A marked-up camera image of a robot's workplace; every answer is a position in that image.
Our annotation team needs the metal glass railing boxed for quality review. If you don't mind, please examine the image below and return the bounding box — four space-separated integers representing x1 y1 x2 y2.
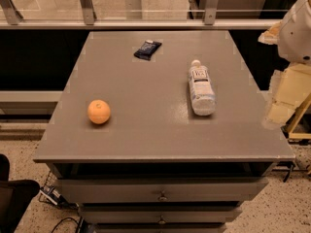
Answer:
0 0 294 30

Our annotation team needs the drawer knob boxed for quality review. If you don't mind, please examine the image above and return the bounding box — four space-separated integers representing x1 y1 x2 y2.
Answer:
157 192 168 202
157 216 166 225

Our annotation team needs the small device on floor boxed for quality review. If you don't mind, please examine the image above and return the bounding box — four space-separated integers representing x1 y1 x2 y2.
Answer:
40 185 64 206

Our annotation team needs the orange fruit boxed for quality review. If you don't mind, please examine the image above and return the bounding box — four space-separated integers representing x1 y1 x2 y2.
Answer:
87 100 111 124

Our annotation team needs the yellow metal frame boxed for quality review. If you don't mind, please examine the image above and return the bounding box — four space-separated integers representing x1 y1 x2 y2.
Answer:
286 93 311 140

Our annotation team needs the dark blue snack packet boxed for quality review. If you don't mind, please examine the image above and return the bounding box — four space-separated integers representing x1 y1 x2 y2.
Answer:
134 40 161 61

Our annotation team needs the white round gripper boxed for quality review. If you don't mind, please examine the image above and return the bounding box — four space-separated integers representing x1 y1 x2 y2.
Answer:
258 0 311 125

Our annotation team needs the clear plastic water bottle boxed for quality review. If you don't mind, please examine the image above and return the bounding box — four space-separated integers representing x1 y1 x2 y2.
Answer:
189 59 216 117

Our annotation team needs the grey drawer cabinet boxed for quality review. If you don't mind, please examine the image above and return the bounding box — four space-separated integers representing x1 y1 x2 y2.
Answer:
34 31 294 233

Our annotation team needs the black office chair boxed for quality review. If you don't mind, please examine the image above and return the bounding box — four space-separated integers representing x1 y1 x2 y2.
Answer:
0 154 40 233

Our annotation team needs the top drawer knob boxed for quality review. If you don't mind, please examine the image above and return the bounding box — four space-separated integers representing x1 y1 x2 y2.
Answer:
157 192 168 202

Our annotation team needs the black floor cable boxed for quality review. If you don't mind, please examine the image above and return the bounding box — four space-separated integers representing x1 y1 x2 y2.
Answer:
50 216 86 233

